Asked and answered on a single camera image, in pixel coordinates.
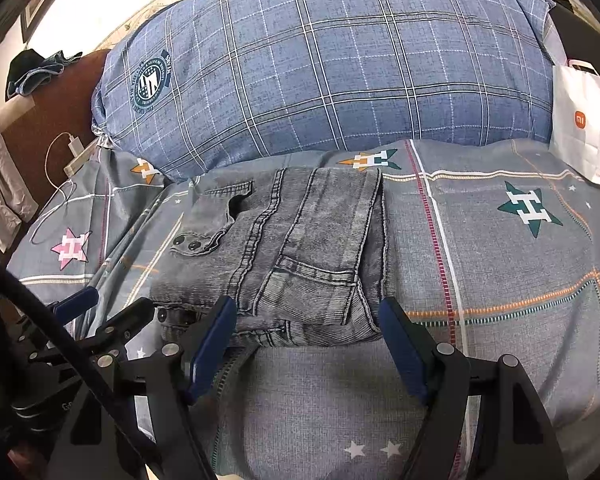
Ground blue plaid pillow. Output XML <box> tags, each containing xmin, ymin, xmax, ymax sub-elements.
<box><xmin>91</xmin><ymin>0</ymin><xmax>556</xmax><ymax>183</ymax></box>

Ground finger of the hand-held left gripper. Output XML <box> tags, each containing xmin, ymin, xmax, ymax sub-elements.
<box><xmin>77</xmin><ymin>297</ymin><xmax>157</xmax><ymax>361</ymax></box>
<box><xmin>47</xmin><ymin>287</ymin><xmax>101</xmax><ymax>326</ymax></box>

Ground blue folded cloth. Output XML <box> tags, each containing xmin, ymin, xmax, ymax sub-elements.
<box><xmin>17</xmin><ymin>51</ymin><xmax>84</xmax><ymax>98</ymax></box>

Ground black knit hat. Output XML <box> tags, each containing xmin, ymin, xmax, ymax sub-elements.
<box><xmin>6</xmin><ymin>49</ymin><xmax>48</xmax><ymax>97</ymax></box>

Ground black cable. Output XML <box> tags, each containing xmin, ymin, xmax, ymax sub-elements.
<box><xmin>0</xmin><ymin>252</ymin><xmax>161</xmax><ymax>466</ymax></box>

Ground white charger cable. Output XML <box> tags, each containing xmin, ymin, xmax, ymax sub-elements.
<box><xmin>29</xmin><ymin>132</ymin><xmax>78</xmax><ymax>247</ymax></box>

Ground grey denim pants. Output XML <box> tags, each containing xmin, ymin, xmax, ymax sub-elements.
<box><xmin>150</xmin><ymin>166</ymin><xmax>396</xmax><ymax>350</ymax></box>

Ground grey hanging cloth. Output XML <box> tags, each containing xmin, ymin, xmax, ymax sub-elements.
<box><xmin>0</xmin><ymin>117</ymin><xmax>39</xmax><ymax>253</ymax></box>

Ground brown wooden headboard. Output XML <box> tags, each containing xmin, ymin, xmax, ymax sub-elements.
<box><xmin>0</xmin><ymin>49</ymin><xmax>113</xmax><ymax>226</ymax></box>

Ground white paper bag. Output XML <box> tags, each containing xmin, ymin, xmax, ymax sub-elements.
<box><xmin>549</xmin><ymin>59</ymin><xmax>600</xmax><ymax>187</ymax></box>

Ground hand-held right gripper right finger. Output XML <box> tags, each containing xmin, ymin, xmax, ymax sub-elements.
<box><xmin>379</xmin><ymin>296</ymin><xmax>571</xmax><ymax>480</ymax></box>

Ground grey star-printed bed sheet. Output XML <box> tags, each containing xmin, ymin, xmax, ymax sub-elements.
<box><xmin>5</xmin><ymin>137</ymin><xmax>600</xmax><ymax>480</ymax></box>

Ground dark wall picture frame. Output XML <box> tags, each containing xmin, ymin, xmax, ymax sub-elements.
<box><xmin>20</xmin><ymin>0</ymin><xmax>56</xmax><ymax>43</ymax></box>

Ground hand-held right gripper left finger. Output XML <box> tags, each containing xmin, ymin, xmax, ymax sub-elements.
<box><xmin>55</xmin><ymin>295</ymin><xmax>238</xmax><ymax>480</ymax></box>

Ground beige power strip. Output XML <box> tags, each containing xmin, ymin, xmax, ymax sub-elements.
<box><xmin>62</xmin><ymin>142</ymin><xmax>102</xmax><ymax>179</ymax></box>

